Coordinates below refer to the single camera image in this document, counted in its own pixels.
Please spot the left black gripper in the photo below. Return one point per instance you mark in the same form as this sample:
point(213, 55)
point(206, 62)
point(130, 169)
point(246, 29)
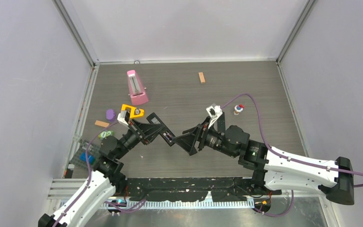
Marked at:
point(147, 130)

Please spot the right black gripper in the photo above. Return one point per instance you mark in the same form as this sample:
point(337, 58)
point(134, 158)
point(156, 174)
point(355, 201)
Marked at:
point(186, 141)

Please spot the black remote control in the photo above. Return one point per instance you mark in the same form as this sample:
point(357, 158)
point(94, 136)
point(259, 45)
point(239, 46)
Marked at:
point(164, 131)

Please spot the black battery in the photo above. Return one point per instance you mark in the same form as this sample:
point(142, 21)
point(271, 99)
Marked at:
point(169, 136)

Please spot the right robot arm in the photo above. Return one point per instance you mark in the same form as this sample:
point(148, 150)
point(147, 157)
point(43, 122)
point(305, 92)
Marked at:
point(274, 169)

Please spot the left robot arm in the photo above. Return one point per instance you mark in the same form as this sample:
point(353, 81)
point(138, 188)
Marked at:
point(105, 178)

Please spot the yellow triangular holder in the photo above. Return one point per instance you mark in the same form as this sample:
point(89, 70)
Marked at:
point(133, 111)

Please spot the pink metronome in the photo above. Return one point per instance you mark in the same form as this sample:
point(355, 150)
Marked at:
point(137, 91)

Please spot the purple toy block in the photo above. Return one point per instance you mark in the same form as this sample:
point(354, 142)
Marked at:
point(110, 115)

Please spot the green toy block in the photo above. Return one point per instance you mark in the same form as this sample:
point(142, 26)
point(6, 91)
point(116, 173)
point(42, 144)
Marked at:
point(105, 134)

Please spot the orange wooden block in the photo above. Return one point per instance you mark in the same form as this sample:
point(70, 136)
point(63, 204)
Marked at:
point(101, 124)

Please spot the small red white blue toy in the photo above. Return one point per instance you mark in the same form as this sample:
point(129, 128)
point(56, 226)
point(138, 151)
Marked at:
point(238, 109)

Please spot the blue lego brick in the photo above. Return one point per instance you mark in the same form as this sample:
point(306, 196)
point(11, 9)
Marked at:
point(87, 158)

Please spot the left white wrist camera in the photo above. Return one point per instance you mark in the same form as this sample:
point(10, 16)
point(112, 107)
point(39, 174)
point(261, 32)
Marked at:
point(124, 118)

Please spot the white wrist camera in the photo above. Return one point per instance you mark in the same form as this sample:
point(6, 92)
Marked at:
point(214, 111)
point(124, 118)

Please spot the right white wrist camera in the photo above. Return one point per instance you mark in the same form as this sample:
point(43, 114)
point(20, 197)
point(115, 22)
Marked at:
point(214, 111)

